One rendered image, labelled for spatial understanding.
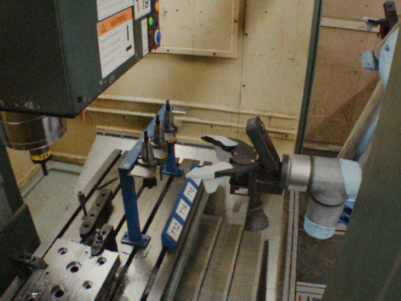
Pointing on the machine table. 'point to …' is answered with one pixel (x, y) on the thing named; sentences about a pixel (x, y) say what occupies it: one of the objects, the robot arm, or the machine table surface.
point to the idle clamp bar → (103, 201)
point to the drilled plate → (102, 276)
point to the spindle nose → (30, 130)
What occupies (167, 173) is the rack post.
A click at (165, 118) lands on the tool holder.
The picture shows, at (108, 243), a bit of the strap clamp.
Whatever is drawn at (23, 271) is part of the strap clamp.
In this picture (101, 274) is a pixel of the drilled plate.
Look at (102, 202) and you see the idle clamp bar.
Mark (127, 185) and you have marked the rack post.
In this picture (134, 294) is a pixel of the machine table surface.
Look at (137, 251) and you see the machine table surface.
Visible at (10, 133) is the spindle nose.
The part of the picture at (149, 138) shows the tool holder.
